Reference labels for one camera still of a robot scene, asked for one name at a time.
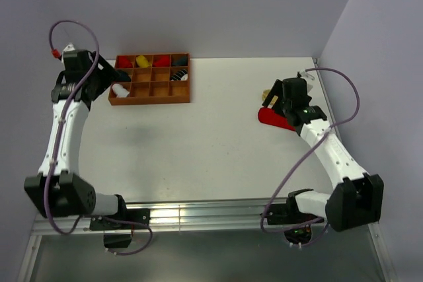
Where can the dark navy rolled sock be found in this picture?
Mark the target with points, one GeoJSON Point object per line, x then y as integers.
{"type": "Point", "coordinates": [123, 77]}

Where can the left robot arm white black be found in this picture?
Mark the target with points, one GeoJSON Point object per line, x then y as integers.
{"type": "Point", "coordinates": [58, 190]}

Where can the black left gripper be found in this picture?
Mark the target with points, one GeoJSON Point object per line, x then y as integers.
{"type": "Point", "coordinates": [108, 74]}

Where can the red rolled sock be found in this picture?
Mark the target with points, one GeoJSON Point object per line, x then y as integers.
{"type": "Point", "coordinates": [123, 62]}
{"type": "Point", "coordinates": [161, 61]}

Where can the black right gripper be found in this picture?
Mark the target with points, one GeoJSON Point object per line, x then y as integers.
{"type": "Point", "coordinates": [277, 90]}

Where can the wooden compartment tray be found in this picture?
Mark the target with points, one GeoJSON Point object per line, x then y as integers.
{"type": "Point", "coordinates": [152, 85]}

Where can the red rolled sock middle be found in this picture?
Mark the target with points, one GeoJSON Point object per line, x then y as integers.
{"type": "Point", "coordinates": [161, 61]}

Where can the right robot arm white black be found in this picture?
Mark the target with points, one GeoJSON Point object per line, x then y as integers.
{"type": "Point", "coordinates": [357, 196]}

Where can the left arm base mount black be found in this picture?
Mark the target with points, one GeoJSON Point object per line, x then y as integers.
{"type": "Point", "coordinates": [119, 234]}

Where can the beige flat sock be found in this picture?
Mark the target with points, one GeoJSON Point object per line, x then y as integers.
{"type": "Point", "coordinates": [265, 93]}

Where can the dark teal rolled sock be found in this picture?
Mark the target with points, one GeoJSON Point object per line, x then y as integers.
{"type": "Point", "coordinates": [180, 62]}

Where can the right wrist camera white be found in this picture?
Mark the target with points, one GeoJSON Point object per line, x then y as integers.
{"type": "Point", "coordinates": [308, 78]}

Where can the red rolled sock left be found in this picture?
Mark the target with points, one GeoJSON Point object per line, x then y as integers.
{"type": "Point", "coordinates": [123, 62]}

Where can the black white striped rolled sock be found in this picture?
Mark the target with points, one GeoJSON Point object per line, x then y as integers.
{"type": "Point", "coordinates": [180, 75]}

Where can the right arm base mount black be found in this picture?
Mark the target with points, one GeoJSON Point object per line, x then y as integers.
{"type": "Point", "coordinates": [287, 213]}

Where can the yellow rolled sock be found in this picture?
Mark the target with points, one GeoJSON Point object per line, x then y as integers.
{"type": "Point", "coordinates": [142, 61]}

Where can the red santa sock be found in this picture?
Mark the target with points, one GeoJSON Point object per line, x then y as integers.
{"type": "Point", "coordinates": [269, 117]}

